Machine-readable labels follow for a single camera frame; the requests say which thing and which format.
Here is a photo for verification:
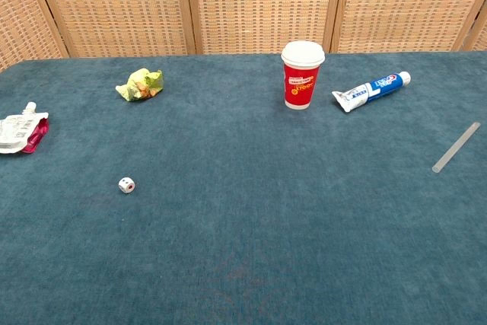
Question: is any teal blue tablecloth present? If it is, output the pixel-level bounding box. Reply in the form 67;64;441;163
0;51;487;325

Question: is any red paper cup white lid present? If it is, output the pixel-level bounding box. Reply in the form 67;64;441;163
281;40;326;110

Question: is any crumpled yellow green wrapper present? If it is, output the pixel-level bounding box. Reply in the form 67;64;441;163
115;68;164;104

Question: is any woven rattan folding screen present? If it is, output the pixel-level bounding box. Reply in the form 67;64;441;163
0;0;487;72

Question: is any blue white toothpaste tube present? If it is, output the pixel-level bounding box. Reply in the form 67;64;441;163
331;71;412;113

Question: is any clear plastic straw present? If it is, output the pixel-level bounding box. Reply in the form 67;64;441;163
431;122;482;174

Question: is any white and pink spout pouch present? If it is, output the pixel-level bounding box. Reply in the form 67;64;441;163
0;101;50;155

